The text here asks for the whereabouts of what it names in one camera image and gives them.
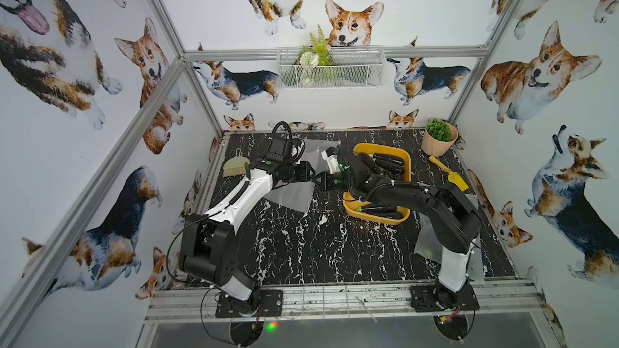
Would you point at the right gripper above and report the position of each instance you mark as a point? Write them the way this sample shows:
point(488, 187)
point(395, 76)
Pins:
point(323, 184)

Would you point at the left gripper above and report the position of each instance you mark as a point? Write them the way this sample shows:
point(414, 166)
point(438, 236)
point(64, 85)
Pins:
point(306, 171)

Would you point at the yellow plastic tray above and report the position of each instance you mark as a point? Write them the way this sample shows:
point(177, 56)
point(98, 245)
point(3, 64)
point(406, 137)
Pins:
point(382, 196)

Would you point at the frosted zip-top bag front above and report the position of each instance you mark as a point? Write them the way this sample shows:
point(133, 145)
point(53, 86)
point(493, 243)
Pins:
point(428, 246)

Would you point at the frosted zip-top bag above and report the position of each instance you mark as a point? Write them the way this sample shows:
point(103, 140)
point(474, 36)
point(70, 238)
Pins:
point(428, 246)
point(313, 150)
point(295, 196)

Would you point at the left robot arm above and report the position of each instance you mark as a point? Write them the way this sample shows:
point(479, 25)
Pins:
point(210, 244)

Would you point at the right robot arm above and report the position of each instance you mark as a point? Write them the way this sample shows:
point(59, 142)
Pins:
point(454, 219)

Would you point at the purple eggplant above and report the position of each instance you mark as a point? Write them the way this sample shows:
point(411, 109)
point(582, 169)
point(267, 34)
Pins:
point(376, 209)
point(370, 163)
point(389, 158)
point(395, 215)
point(390, 166)

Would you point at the frosted zip-top bag left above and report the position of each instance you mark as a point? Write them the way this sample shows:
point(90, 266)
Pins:
point(295, 196)

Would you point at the frosted zip-top bag rear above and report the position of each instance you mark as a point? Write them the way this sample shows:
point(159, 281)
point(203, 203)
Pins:
point(313, 150)

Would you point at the pink pot green plant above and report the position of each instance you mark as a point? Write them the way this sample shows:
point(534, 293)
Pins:
point(439, 137)

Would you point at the yellow plastic scoop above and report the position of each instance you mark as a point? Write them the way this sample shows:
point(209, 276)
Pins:
point(453, 177)

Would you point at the artificial fern and flower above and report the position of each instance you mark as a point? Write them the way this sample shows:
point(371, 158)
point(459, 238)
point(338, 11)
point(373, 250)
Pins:
point(314, 62)

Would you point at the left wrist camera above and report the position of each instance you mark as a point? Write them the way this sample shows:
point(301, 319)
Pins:
point(280, 150)

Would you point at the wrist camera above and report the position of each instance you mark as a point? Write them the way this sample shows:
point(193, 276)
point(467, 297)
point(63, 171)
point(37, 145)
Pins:
point(331, 156)
point(280, 150)

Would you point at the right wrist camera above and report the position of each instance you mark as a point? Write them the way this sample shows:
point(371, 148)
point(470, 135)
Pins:
point(331, 156)

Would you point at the white wire wall basket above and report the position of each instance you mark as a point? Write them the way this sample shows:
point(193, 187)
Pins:
point(352, 68)

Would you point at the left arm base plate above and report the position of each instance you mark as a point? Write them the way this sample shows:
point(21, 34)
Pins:
point(263, 303)

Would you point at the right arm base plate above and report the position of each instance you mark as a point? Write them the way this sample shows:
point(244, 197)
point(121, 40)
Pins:
point(436, 298)

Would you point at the aluminium frame post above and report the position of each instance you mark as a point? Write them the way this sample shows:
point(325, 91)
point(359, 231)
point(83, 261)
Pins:
point(17, 310)

